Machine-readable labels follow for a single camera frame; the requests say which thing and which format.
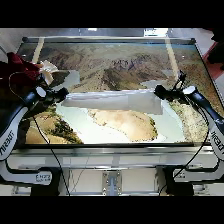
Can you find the pale grey shirt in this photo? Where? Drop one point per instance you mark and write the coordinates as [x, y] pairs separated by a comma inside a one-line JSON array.
[[113, 101]]

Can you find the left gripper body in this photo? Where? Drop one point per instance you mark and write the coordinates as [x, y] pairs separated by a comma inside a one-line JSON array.
[[58, 94]]

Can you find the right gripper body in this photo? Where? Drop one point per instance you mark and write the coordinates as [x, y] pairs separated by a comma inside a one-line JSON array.
[[164, 92]]

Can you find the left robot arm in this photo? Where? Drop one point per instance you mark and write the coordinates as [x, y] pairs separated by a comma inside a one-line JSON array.
[[13, 121]]

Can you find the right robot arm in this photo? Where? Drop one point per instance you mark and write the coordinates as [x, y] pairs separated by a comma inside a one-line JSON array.
[[213, 121]]

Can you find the dark red garment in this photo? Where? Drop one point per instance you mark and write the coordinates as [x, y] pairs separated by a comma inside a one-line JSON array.
[[18, 71]]

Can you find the silver frame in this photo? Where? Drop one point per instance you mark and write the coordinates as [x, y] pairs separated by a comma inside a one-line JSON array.
[[111, 151]]

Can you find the cream garment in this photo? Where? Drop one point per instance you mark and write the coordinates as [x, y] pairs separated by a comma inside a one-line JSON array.
[[49, 70]]

